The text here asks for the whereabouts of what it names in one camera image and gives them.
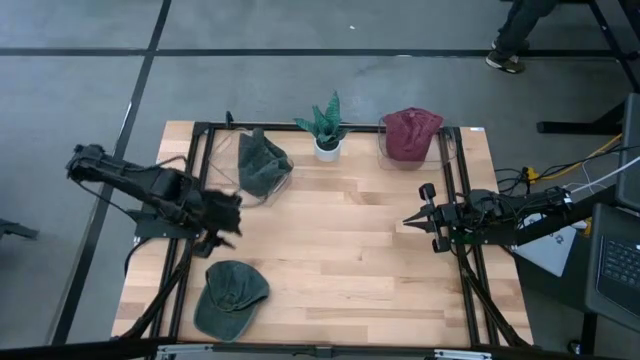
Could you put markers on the black aluminium table frame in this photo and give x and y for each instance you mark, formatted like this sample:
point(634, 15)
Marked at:
point(364, 128)

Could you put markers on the black desk crossbar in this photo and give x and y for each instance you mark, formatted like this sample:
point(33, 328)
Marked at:
point(565, 222)

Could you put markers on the person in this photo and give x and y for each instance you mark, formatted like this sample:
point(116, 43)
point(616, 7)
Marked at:
point(520, 25)

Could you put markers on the white laptop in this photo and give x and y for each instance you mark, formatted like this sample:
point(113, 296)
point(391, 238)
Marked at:
point(550, 255)

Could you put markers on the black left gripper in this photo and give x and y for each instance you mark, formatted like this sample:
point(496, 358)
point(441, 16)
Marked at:
point(210, 215)

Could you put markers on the maroon baseball cap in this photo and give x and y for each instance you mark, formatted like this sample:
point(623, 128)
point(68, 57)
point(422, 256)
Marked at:
point(410, 135)

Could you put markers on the dark green baseball cap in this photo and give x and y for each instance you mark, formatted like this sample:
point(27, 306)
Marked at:
point(230, 300)
point(262, 170)

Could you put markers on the white label sticker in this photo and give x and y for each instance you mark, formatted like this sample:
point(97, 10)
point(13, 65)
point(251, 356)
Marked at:
point(477, 129)

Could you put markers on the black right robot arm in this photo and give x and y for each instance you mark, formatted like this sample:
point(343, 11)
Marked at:
point(530, 210)

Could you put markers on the yellow power plug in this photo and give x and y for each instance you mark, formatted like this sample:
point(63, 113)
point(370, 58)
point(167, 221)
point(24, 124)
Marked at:
point(531, 174)

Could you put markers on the black floor stand foot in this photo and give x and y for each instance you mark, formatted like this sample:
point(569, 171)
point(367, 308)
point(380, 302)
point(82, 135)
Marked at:
point(575, 127)

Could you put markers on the black desk leg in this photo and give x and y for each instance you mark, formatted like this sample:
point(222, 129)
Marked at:
point(589, 332)

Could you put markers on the black keyboard laptop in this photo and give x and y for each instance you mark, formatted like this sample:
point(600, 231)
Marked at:
point(620, 260)

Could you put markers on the grey stand foot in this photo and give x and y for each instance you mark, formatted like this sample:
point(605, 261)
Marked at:
point(15, 229)

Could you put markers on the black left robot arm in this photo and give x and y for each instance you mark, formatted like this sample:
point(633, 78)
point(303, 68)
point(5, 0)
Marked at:
point(150, 187)

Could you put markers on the small yellow block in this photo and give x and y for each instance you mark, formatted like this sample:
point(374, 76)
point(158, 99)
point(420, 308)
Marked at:
point(587, 226)

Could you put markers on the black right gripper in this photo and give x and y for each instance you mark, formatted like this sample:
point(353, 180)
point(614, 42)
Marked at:
point(450, 220)

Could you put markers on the silver metal bracket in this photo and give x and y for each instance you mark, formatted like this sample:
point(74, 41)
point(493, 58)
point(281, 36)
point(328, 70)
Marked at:
point(185, 350)
point(462, 355)

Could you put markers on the snake plant in white pot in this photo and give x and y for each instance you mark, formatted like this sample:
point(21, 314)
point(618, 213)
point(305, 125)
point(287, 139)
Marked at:
point(327, 150)

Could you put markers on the clear plastic bin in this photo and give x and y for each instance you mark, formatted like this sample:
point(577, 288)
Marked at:
point(400, 166)
point(225, 170)

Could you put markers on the small black frame clamp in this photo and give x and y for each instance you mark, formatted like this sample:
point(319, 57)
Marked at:
point(229, 118)

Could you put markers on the black frame crossbeam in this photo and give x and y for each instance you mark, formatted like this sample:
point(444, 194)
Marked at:
point(75, 352)

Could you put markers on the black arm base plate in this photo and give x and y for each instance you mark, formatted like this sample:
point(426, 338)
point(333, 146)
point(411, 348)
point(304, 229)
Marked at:
point(495, 239)
point(150, 231)

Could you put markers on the dark monitor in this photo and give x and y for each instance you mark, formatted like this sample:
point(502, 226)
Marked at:
point(631, 150)

